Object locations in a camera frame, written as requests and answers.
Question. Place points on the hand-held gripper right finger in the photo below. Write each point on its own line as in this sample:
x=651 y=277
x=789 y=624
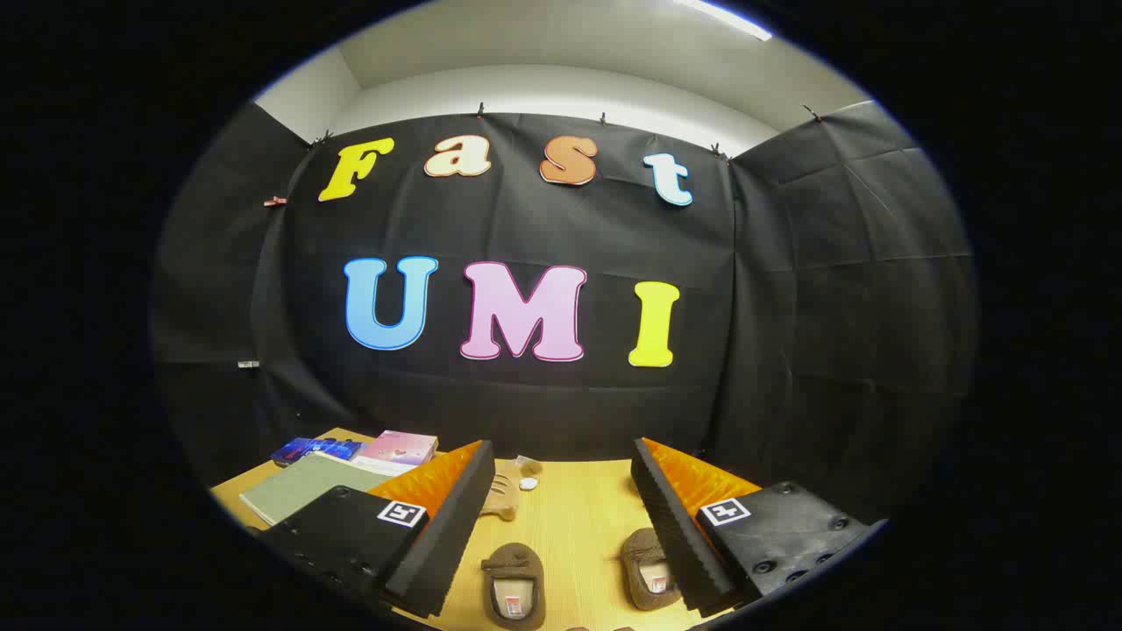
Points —
x=675 y=535

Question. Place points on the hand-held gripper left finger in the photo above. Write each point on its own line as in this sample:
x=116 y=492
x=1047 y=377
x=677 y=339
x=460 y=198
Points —
x=447 y=543

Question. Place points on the brown fuzzy shoe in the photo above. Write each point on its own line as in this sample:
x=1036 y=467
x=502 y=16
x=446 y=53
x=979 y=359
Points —
x=513 y=561
x=638 y=548

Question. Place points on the green fabric storage box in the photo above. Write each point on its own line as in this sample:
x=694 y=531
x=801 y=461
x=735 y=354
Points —
x=298 y=491

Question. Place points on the tan bread-shaped plush toy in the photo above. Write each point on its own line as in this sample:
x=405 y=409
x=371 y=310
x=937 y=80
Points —
x=504 y=491

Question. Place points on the pink book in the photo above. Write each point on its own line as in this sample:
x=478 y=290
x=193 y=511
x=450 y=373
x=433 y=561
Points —
x=399 y=447

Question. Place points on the blue book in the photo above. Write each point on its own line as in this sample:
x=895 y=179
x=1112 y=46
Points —
x=302 y=450

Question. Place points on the black backdrop cloth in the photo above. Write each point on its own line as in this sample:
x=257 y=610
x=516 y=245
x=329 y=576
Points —
x=526 y=219

